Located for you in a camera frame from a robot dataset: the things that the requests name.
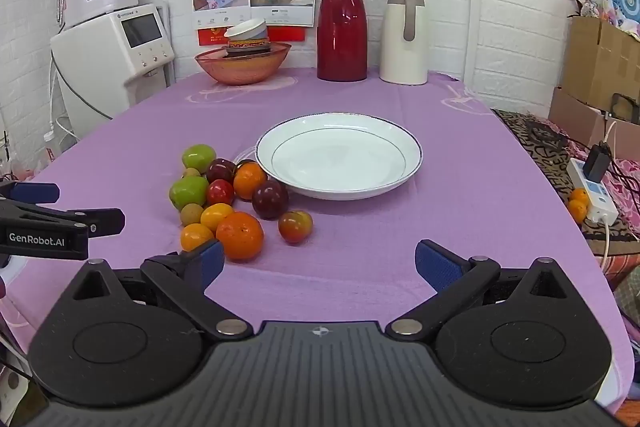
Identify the white power strip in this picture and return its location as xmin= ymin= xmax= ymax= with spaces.
xmin=567 ymin=157 xmax=621 ymax=226

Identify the black charger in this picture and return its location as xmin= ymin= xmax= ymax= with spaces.
xmin=582 ymin=144 xmax=614 ymax=183

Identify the green apple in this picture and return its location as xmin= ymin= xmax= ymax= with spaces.
xmin=181 ymin=144 xmax=217 ymax=174
xmin=169 ymin=176 xmax=210 ymax=211

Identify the bright red plum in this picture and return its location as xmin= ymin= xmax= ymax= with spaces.
xmin=206 ymin=179 xmax=235 ymax=206

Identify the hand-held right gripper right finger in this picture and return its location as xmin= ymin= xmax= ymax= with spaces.
xmin=385 ymin=241 xmax=579 ymax=343

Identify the tall cardboard box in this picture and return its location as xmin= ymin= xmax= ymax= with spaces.
xmin=560 ymin=14 xmax=640 ymax=124

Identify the low cardboard box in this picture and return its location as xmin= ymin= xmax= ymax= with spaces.
xmin=547 ymin=87 xmax=640 ymax=160

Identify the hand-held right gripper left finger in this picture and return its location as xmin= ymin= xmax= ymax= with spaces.
xmin=65 ymin=238 xmax=254 ymax=341

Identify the grey cable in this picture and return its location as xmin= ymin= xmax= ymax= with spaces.
xmin=50 ymin=50 xmax=117 ymax=121

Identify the white bottle with red label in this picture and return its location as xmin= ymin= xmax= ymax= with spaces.
xmin=42 ymin=132 xmax=64 ymax=159

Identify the pink floral blanket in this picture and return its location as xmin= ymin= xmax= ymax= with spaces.
xmin=600 ymin=156 xmax=640 ymax=230

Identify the white paper bowl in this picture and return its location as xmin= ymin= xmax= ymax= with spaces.
xmin=223 ymin=18 xmax=268 ymax=41

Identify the white thermos jug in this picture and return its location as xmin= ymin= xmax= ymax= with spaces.
xmin=379 ymin=0 xmax=430 ymax=85

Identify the dark red plum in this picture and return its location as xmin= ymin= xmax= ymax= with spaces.
xmin=206 ymin=158 xmax=237 ymax=183

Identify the brown patterned blanket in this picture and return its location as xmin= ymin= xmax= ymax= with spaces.
xmin=492 ymin=107 xmax=640 ymax=258

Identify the red and green plum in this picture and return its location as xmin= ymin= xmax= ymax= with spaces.
xmin=278 ymin=210 xmax=314 ymax=244

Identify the dark patterned bowl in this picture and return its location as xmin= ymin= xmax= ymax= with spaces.
xmin=226 ymin=37 xmax=272 ymax=58

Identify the white appliance with screen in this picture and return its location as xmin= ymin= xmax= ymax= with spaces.
xmin=50 ymin=2 xmax=176 ymax=122

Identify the small orange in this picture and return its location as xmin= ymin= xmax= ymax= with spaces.
xmin=180 ymin=223 xmax=215 ymax=253

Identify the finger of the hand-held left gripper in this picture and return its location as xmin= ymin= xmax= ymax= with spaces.
xmin=74 ymin=207 xmax=126 ymax=237
xmin=0 ymin=181 xmax=61 ymax=204

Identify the large dark plum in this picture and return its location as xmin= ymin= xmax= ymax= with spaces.
xmin=251 ymin=180 xmax=290 ymax=220

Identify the white power strip cable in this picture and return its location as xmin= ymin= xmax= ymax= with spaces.
xmin=599 ymin=212 xmax=615 ymax=274

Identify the large orange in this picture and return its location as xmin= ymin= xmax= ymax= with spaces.
xmin=216 ymin=212 xmax=265 ymax=263

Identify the yellowish orange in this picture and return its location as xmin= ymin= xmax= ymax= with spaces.
xmin=200 ymin=203 xmax=235 ymax=233

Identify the red thermos jug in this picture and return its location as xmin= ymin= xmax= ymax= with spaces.
xmin=316 ymin=0 xmax=369 ymax=83

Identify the white plate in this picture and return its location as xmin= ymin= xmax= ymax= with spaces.
xmin=255 ymin=113 xmax=424 ymax=201

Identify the orange transparent bowl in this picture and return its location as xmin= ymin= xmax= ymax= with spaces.
xmin=194 ymin=42 xmax=292 ymax=86

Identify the floral cloth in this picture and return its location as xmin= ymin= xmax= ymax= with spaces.
xmin=566 ymin=0 xmax=640 ymax=39

